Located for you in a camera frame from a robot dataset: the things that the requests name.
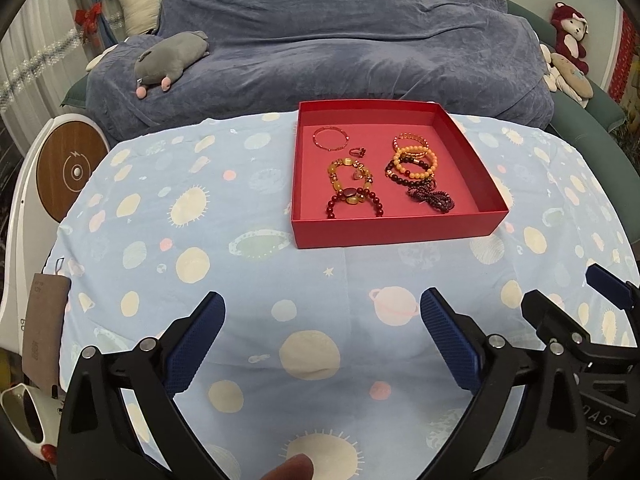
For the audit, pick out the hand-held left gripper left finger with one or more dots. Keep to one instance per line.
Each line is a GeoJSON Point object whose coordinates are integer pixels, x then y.
{"type": "Point", "coordinates": [195, 345]}

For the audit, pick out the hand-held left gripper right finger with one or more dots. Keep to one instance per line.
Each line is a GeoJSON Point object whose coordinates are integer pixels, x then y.
{"type": "Point", "coordinates": [450, 345]}

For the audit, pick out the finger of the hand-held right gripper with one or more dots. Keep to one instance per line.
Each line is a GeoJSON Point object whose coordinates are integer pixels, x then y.
{"type": "Point", "coordinates": [555, 317]}
{"type": "Point", "coordinates": [612, 287]}

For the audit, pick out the red jewelry box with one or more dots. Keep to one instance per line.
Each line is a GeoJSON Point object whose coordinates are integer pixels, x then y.
{"type": "Point", "coordinates": [390, 232]}

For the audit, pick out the purple small-bead strand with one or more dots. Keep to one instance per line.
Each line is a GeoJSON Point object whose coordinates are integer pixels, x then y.
{"type": "Point", "coordinates": [430, 197]}

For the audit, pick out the light blue planet-print sheet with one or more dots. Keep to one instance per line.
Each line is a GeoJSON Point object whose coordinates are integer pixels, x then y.
{"type": "Point", "coordinates": [250, 270]}

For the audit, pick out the green sofa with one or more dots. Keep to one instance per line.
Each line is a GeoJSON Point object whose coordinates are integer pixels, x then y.
{"type": "Point", "coordinates": [585, 115]}

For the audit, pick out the cream plush toy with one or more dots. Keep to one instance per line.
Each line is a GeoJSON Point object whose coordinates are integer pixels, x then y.
{"type": "Point", "coordinates": [575, 80]}

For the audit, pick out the braided gold bangle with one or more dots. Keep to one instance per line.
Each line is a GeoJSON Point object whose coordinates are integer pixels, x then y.
{"type": "Point", "coordinates": [410, 135]}

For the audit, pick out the white device with wooden disc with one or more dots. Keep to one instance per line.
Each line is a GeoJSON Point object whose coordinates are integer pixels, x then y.
{"type": "Point", "coordinates": [65, 170]}

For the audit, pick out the thin red gold bangle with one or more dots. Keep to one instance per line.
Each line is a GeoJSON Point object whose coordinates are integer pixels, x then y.
{"type": "Point", "coordinates": [314, 136]}

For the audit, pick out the red bear plush toy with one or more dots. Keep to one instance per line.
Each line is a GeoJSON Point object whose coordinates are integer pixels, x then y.
{"type": "Point", "coordinates": [570, 40]}

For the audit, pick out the grey mouse plush toy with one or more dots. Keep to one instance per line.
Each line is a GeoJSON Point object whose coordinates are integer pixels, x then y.
{"type": "Point", "coordinates": [170, 57]}

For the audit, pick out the white lace curtain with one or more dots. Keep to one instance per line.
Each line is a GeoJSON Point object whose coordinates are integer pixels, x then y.
{"type": "Point", "coordinates": [35, 70]}

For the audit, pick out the blue curtain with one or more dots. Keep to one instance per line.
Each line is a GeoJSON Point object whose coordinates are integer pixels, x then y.
{"type": "Point", "coordinates": [102, 35]}

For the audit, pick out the blue-grey velvet blanket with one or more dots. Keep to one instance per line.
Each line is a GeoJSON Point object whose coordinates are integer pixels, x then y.
{"type": "Point", "coordinates": [350, 35]}

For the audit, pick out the red ribbon bow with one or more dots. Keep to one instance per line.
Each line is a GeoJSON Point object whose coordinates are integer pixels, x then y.
{"type": "Point", "coordinates": [90, 16]}

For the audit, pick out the red wall hanging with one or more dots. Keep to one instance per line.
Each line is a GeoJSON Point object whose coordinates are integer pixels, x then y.
{"type": "Point", "coordinates": [622, 60]}

